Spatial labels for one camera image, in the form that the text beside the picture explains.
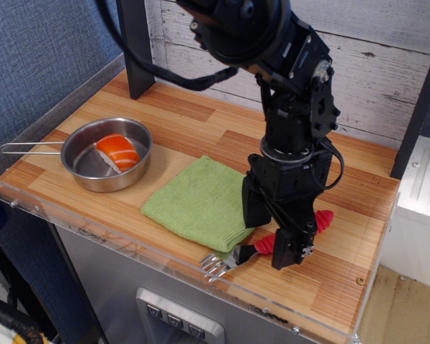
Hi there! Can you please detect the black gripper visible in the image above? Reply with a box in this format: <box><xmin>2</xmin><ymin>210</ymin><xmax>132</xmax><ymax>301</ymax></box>
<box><xmin>242</xmin><ymin>152</ymin><xmax>332</xmax><ymax>270</ymax></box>

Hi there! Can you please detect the red handled metal fork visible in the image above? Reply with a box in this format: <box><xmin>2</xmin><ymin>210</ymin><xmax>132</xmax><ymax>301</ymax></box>
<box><xmin>200</xmin><ymin>210</ymin><xmax>334</xmax><ymax>282</ymax></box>

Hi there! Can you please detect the green towel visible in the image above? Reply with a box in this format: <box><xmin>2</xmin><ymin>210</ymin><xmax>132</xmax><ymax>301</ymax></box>
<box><xmin>142</xmin><ymin>156</ymin><xmax>254</xmax><ymax>252</ymax></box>

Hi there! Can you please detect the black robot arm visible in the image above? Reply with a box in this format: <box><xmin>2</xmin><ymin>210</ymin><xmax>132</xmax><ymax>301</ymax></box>
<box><xmin>180</xmin><ymin>1</ymin><xmax>340</xmax><ymax>269</ymax></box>

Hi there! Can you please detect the clear acrylic front guard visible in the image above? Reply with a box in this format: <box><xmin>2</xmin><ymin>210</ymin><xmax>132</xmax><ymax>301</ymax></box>
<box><xmin>0</xmin><ymin>182</ymin><xmax>359</xmax><ymax>343</ymax></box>

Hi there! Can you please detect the silver button control panel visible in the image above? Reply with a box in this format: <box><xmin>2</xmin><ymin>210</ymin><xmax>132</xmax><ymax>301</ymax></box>
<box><xmin>135</xmin><ymin>287</ymin><xmax>225</xmax><ymax>343</ymax></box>

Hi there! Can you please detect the white ribbed box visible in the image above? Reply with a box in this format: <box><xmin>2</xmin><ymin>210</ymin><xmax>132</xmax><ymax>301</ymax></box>
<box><xmin>380</xmin><ymin>136</ymin><xmax>430</xmax><ymax>286</ymax></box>

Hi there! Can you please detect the salmon sushi toy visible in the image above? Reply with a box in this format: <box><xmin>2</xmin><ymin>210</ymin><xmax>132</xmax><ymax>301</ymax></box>
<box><xmin>95</xmin><ymin>133</ymin><xmax>140</xmax><ymax>173</ymax></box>

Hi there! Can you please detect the small steel pan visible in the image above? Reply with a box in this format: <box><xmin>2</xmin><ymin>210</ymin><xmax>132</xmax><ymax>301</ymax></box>
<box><xmin>0</xmin><ymin>118</ymin><xmax>153</xmax><ymax>193</ymax></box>

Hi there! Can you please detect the yellow black object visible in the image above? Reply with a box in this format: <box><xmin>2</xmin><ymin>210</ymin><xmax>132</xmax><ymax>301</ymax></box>
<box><xmin>11</xmin><ymin>332</ymin><xmax>49</xmax><ymax>344</ymax></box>

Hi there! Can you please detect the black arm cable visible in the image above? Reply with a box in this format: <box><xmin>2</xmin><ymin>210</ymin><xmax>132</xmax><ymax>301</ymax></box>
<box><xmin>96</xmin><ymin>0</ymin><xmax>239</xmax><ymax>92</ymax></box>

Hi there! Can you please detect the black right vertical post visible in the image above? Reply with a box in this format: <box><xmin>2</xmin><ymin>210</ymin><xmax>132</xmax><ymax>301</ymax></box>
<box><xmin>390</xmin><ymin>0</ymin><xmax>430</xmax><ymax>180</ymax></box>

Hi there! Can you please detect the black vertical post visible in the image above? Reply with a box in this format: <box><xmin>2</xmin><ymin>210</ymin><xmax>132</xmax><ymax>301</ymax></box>
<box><xmin>116</xmin><ymin>0</ymin><xmax>155</xmax><ymax>100</ymax></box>
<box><xmin>390</xmin><ymin>0</ymin><xmax>430</xmax><ymax>180</ymax></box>

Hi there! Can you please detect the black left vertical post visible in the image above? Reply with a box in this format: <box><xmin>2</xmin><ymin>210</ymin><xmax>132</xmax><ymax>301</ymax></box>
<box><xmin>116</xmin><ymin>0</ymin><xmax>155</xmax><ymax>100</ymax></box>

